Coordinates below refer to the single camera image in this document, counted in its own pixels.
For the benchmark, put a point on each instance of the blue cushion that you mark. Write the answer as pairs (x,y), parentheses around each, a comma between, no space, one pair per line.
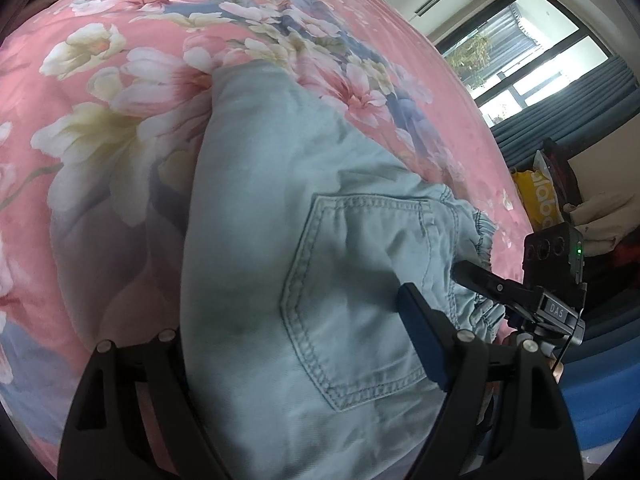
(605,400)

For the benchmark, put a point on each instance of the blue curtain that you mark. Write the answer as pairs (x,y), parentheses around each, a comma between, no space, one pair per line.
(575,110)

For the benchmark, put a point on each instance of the person's right hand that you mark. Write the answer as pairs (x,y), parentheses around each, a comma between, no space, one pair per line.
(558,369)

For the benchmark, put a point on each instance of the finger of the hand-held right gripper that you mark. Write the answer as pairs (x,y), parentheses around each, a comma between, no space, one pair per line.
(480,280)

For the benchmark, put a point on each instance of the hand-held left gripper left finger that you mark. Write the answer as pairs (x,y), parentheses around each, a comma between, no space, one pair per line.
(125,390)

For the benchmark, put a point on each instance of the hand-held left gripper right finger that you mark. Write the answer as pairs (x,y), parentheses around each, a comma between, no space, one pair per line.
(425,340)

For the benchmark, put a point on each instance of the hanging green plant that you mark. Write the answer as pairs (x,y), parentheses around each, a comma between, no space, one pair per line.
(472,55)

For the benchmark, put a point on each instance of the pile of clothes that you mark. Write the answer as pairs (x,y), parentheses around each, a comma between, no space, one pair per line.
(607,220)

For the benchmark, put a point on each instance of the yellow bag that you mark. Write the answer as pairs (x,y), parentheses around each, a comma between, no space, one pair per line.
(537,195)

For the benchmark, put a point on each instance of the light blue denim pants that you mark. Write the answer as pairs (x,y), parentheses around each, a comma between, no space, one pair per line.
(300,260)

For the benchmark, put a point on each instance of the pink floral blanket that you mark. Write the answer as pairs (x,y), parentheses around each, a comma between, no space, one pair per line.
(125,85)

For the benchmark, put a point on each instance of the window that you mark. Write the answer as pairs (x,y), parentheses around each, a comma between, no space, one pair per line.
(520,60)

